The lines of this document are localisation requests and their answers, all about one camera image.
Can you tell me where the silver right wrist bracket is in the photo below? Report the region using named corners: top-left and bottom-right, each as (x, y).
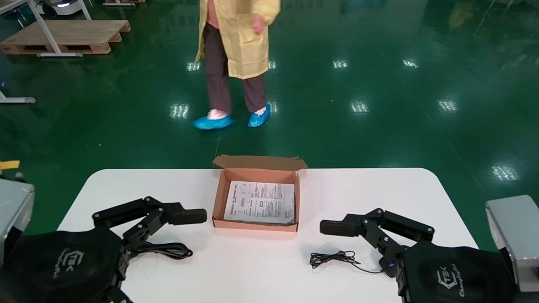
top-left (486, 194), bottom-right (539, 293)

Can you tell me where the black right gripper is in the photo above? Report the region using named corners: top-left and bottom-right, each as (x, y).
top-left (398, 243), bottom-right (517, 303)

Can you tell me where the thin black usb cable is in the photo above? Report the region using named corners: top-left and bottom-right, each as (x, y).
top-left (310, 250), bottom-right (386, 274)

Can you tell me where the person in yellow coat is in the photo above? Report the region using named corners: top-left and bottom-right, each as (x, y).
top-left (193, 0), bottom-right (281, 130)

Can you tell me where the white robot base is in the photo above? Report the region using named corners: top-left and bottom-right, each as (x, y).
top-left (36, 0), bottom-right (83, 16)

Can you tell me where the open brown cardboard box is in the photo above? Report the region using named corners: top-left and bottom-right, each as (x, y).
top-left (212, 154), bottom-right (308, 233)

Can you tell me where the silver left wrist bracket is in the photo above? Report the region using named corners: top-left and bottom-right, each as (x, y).
top-left (0, 179), bottom-right (35, 266)

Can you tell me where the printed white instruction sheet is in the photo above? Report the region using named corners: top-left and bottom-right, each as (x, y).
top-left (223, 181), bottom-right (295, 224)

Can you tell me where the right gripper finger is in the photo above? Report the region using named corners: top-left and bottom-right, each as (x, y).
top-left (320, 208), bottom-right (435, 278)

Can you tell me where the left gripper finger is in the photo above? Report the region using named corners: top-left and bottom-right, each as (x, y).
top-left (93, 197), bottom-right (207, 254)

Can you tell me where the white table frame leg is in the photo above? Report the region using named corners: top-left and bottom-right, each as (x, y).
top-left (27, 0), bottom-right (92, 58)

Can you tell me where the thick black coiled cable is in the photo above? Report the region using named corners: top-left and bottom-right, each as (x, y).
top-left (126, 242), bottom-right (193, 260)

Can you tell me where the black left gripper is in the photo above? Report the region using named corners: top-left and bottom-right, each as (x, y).
top-left (0, 227), bottom-right (132, 303)

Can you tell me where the white table foot bar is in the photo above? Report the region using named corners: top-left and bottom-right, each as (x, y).
top-left (0, 90), bottom-right (36, 104)

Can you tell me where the silver wrist bracket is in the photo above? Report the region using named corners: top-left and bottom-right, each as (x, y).
top-left (0, 179), bottom-right (35, 266)
top-left (486, 194), bottom-right (539, 293)

